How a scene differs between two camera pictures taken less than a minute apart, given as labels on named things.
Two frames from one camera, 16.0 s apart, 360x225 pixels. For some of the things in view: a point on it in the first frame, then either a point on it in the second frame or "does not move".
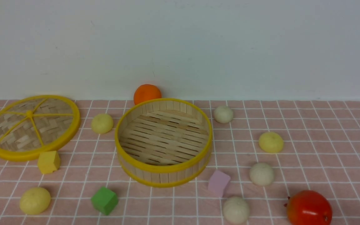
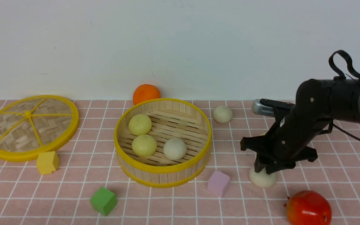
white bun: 223,114 does not move
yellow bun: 102,123 to 139,124
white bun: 236,211 to 175,149
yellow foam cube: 48,162 does not move
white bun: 262,174 does not move
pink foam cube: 218,182 does not move
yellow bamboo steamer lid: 20,129 does not move
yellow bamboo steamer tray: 163,142 does not move
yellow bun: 35,201 to 144,145
